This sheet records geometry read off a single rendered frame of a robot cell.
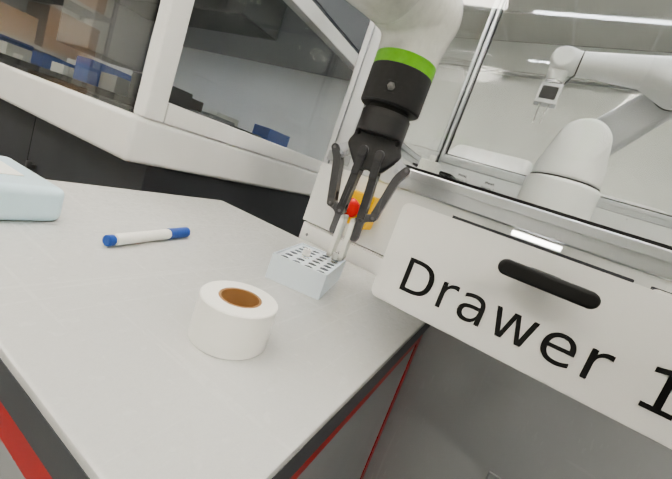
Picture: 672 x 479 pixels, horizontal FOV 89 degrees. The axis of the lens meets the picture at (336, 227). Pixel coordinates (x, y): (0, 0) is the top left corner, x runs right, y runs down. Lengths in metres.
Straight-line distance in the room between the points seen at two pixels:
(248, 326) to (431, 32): 0.43
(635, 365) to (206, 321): 0.35
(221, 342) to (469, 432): 0.58
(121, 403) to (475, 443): 0.65
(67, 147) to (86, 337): 1.00
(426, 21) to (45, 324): 0.51
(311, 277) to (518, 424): 0.48
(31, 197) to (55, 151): 0.83
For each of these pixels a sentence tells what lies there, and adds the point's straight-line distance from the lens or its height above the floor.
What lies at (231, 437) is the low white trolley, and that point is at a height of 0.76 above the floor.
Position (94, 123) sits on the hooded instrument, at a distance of 1.01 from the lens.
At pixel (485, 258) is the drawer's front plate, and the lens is 0.36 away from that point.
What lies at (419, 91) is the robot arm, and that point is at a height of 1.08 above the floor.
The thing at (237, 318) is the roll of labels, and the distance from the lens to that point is 0.29.
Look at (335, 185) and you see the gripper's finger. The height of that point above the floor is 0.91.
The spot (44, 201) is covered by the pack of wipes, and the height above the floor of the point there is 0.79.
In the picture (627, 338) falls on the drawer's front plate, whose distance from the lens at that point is 0.37.
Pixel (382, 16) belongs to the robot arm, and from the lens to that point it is 0.51.
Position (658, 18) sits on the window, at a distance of 0.82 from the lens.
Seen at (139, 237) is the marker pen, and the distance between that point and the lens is 0.51.
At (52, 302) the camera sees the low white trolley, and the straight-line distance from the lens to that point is 0.36.
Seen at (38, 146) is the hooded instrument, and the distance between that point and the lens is 1.45.
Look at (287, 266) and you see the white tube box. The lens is 0.48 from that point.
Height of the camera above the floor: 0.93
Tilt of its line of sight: 9 degrees down
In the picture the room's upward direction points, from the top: 20 degrees clockwise
